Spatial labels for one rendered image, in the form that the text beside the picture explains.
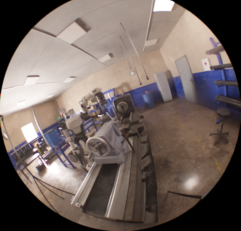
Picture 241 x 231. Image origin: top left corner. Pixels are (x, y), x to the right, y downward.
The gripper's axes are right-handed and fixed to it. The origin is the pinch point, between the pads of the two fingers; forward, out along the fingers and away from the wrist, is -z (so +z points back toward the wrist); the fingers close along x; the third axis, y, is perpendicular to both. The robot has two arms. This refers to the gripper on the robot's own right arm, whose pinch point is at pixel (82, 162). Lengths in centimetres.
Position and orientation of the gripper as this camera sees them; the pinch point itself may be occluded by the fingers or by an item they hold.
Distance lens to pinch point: 168.6
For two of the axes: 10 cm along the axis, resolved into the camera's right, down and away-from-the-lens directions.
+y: 8.7, -3.6, 3.2
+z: -3.8, -9.3, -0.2
